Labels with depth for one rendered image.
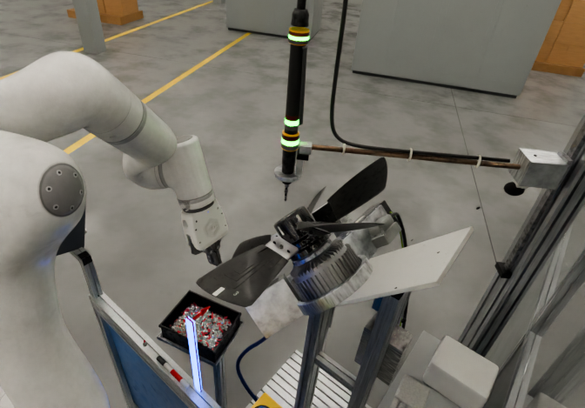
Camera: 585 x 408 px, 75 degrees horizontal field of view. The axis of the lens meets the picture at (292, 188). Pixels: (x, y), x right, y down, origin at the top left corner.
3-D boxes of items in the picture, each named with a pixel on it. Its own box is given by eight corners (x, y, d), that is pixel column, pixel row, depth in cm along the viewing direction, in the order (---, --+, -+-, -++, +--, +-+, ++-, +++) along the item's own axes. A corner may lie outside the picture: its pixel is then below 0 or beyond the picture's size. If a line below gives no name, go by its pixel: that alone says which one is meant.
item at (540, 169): (545, 177, 101) (561, 149, 96) (559, 192, 95) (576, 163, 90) (506, 173, 101) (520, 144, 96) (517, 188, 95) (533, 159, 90)
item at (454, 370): (490, 377, 122) (504, 358, 115) (474, 418, 111) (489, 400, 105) (439, 345, 130) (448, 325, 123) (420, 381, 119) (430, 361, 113)
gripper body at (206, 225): (190, 213, 85) (203, 254, 90) (223, 193, 92) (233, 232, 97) (170, 207, 90) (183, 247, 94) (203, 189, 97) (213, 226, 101)
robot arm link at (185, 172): (167, 203, 87) (206, 197, 86) (149, 148, 81) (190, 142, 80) (180, 187, 94) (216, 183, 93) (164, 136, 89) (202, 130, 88)
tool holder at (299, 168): (308, 170, 104) (312, 137, 98) (307, 184, 98) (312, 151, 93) (275, 166, 104) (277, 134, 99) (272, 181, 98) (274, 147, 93)
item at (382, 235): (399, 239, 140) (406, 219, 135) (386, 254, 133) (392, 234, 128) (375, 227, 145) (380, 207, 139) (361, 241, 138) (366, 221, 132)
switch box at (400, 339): (399, 368, 148) (413, 334, 135) (388, 386, 142) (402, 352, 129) (365, 344, 155) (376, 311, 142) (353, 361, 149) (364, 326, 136)
